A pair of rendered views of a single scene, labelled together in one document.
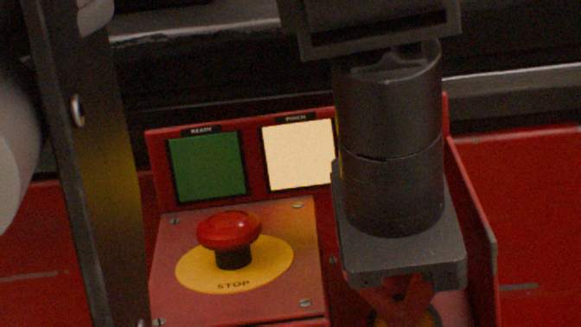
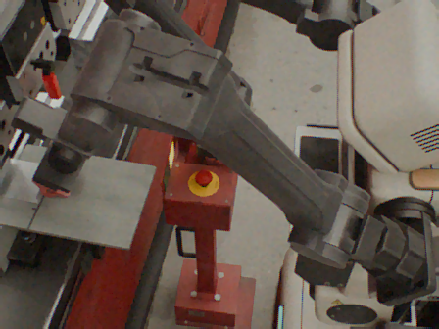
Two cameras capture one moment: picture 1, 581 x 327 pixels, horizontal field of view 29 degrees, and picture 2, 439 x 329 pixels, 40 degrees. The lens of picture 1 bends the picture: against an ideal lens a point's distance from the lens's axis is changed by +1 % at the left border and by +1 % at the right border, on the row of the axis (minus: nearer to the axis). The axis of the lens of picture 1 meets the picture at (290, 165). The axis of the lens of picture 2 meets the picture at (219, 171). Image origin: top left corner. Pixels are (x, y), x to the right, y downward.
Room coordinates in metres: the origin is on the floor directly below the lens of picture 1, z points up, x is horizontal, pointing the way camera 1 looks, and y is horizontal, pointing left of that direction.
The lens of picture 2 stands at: (0.47, 0.81, 1.93)
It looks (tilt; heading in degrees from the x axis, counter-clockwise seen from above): 55 degrees down; 276
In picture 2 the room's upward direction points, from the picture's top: straight up
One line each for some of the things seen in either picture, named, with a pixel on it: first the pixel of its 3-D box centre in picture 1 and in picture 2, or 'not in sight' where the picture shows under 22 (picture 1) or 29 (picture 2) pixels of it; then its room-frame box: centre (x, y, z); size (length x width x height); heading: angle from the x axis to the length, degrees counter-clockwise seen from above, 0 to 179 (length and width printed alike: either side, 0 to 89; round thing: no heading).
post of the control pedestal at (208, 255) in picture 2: not in sight; (206, 245); (0.60, -0.01, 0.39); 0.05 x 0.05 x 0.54; 88
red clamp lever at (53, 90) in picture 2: not in sight; (47, 79); (0.88, 0.07, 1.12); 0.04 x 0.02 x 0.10; 174
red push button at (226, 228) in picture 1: (231, 246); (204, 180); (0.60, 0.04, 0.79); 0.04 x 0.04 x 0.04
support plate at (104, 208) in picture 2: not in sight; (74, 194); (0.81, 0.24, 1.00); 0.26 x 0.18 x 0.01; 174
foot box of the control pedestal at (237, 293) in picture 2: not in sight; (217, 294); (0.58, 0.00, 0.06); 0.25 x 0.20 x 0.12; 178
